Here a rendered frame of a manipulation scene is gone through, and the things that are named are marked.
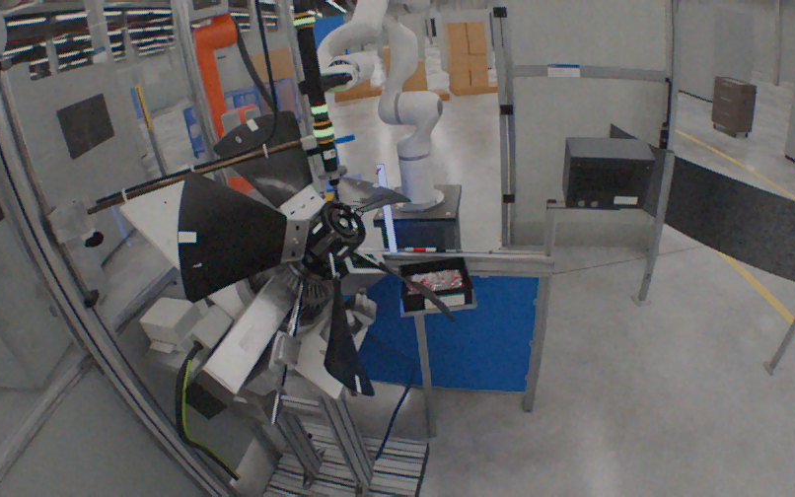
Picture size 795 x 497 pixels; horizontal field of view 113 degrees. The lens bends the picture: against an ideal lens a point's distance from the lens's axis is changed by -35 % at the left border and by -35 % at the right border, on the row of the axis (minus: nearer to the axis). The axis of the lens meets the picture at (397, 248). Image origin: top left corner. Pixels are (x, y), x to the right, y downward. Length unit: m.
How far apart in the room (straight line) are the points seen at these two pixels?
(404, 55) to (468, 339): 1.09
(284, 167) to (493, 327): 1.01
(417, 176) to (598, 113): 1.56
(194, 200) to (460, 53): 8.36
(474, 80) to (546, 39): 6.51
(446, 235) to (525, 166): 1.38
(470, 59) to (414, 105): 7.60
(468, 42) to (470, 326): 7.76
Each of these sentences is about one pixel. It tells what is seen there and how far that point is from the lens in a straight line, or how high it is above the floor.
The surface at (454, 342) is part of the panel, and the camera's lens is 1.66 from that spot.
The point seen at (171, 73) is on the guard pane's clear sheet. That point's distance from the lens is 1.57.
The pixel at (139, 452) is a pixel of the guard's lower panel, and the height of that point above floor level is 0.60.
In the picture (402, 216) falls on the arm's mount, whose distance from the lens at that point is 1.47.
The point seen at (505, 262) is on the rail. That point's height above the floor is 0.84.
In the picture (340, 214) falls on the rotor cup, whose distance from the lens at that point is 0.88.
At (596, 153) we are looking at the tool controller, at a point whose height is 1.23.
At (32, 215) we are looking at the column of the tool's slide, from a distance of 1.02.
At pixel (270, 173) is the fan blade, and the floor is 1.33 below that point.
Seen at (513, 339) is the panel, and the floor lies 0.46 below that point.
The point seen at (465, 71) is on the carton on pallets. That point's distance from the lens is 8.95.
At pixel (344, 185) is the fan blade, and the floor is 1.19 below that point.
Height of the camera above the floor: 1.60
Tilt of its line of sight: 31 degrees down
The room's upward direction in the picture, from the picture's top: 8 degrees counter-clockwise
